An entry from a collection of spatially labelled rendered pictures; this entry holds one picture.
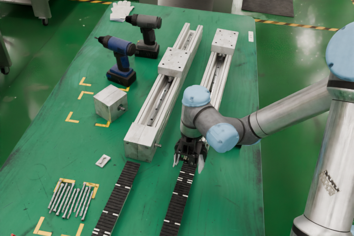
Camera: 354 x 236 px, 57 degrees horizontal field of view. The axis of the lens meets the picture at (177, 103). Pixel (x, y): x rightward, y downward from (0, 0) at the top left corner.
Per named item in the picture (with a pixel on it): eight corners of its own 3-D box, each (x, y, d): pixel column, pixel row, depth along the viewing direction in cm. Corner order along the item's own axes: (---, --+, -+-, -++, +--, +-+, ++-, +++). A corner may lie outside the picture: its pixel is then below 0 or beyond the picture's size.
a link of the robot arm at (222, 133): (253, 133, 87) (228, 108, 94) (228, 131, 79) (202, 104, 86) (236, 155, 90) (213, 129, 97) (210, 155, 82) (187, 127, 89)
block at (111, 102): (115, 126, 133) (113, 109, 126) (95, 113, 137) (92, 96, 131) (132, 112, 139) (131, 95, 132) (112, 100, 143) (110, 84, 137)
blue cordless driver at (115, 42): (130, 89, 149) (127, 48, 135) (94, 75, 155) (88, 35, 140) (139, 80, 155) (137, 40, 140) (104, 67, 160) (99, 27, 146)
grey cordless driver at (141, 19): (158, 60, 167) (159, 21, 152) (120, 55, 169) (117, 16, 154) (161, 51, 173) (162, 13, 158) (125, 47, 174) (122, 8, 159)
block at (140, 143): (157, 165, 120) (157, 148, 113) (125, 156, 122) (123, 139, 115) (164, 146, 126) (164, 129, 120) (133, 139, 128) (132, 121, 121)
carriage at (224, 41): (232, 60, 160) (234, 48, 155) (209, 56, 162) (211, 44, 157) (236, 43, 172) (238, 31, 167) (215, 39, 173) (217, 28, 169)
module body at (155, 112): (158, 145, 126) (158, 130, 121) (133, 139, 128) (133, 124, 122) (201, 39, 184) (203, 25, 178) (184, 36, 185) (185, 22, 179)
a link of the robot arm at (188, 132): (184, 108, 100) (210, 114, 99) (183, 119, 103) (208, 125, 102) (177, 125, 95) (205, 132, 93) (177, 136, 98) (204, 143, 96)
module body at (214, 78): (206, 156, 123) (209, 141, 118) (180, 150, 125) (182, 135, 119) (235, 45, 181) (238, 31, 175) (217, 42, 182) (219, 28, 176)
